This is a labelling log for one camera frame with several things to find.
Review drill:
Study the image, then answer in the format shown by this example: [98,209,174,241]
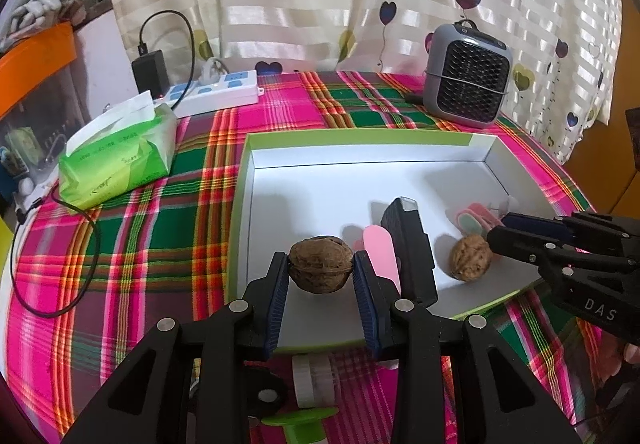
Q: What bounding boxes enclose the large brown walnut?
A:
[288,235,353,295]

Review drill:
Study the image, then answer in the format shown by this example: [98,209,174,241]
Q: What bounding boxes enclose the person's right hand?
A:
[597,326,640,375]

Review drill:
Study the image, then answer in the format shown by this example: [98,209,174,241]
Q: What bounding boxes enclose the pink green plaid tablecloth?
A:
[2,68,608,444]

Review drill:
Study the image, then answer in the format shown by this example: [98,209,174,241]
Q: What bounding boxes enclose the small brown walnut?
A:
[448,234,493,282]

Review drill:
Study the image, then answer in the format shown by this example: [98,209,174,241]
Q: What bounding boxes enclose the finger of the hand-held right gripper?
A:
[502,211,640,257]
[486,226,638,277]

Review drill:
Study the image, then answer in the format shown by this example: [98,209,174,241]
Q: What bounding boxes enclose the wooden furniture panel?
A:
[562,0,640,215]

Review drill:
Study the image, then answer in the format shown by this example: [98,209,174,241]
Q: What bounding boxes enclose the black power adapter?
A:
[131,50,171,97]

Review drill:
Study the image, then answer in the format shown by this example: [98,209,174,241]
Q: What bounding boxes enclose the black rectangular device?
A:
[381,196,438,307]

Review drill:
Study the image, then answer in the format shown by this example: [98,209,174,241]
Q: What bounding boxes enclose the white cloth pile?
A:
[0,0,86,52]

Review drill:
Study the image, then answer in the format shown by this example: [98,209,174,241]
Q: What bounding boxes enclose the pink oval case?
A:
[352,225,402,292]

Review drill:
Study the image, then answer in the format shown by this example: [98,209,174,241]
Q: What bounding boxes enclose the orange-lidded storage bin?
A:
[0,21,91,205]

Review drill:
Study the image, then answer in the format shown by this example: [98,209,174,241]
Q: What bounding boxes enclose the grey mini heater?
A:
[422,22,514,129]

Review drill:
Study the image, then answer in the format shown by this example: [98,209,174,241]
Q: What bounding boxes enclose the thin black cable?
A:
[11,184,101,317]

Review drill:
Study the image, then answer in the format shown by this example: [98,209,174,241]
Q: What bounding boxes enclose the white power strip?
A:
[155,68,261,119]

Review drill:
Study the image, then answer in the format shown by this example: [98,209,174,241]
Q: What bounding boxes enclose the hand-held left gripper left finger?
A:
[60,251,291,444]

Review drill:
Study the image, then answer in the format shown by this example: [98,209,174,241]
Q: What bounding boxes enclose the green and white suction holder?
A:
[261,406,338,444]

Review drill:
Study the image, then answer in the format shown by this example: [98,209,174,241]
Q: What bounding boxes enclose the green cardboard box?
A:
[227,132,571,355]

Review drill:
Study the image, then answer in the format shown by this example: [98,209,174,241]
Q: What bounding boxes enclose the black bear-shaped pad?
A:
[245,369,288,417]

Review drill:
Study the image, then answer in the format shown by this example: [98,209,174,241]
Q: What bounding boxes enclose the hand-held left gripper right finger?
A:
[352,251,583,444]

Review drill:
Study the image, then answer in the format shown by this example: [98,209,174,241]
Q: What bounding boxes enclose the small white round container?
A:
[292,354,335,409]

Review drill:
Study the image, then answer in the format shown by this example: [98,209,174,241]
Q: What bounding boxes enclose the green tissue pack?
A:
[58,91,178,211]

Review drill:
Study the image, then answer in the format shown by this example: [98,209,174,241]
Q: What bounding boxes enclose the black adapter cable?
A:
[137,11,196,94]

